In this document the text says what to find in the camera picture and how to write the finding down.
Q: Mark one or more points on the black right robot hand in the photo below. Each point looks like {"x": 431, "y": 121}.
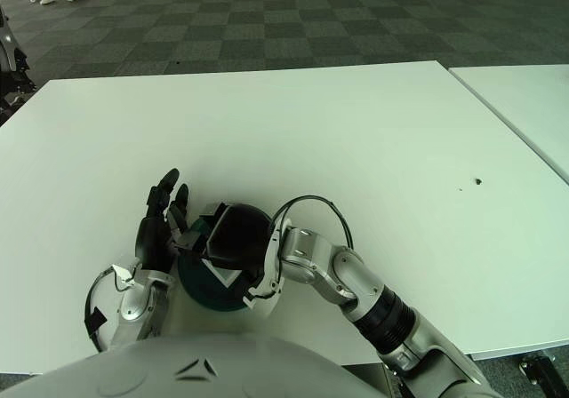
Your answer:
{"x": 240, "y": 238}

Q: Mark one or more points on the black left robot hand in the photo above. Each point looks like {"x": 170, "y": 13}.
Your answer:
{"x": 151, "y": 242}

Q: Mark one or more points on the white charger block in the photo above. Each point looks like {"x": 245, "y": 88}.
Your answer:
{"x": 223, "y": 279}

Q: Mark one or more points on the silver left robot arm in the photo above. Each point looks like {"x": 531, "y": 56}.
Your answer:
{"x": 133, "y": 300}

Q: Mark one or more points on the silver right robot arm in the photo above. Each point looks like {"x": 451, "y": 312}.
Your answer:
{"x": 320, "y": 256}

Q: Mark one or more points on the green round plate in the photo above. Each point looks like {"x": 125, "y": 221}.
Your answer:
{"x": 200, "y": 291}

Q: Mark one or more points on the white grey robot torso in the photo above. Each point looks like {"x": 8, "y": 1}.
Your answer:
{"x": 178, "y": 367}

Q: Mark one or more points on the grey black humanoid robot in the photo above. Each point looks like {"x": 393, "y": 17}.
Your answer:
{"x": 10, "y": 56}

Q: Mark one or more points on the black table foot with caster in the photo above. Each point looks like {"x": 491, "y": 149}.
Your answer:
{"x": 540, "y": 373}

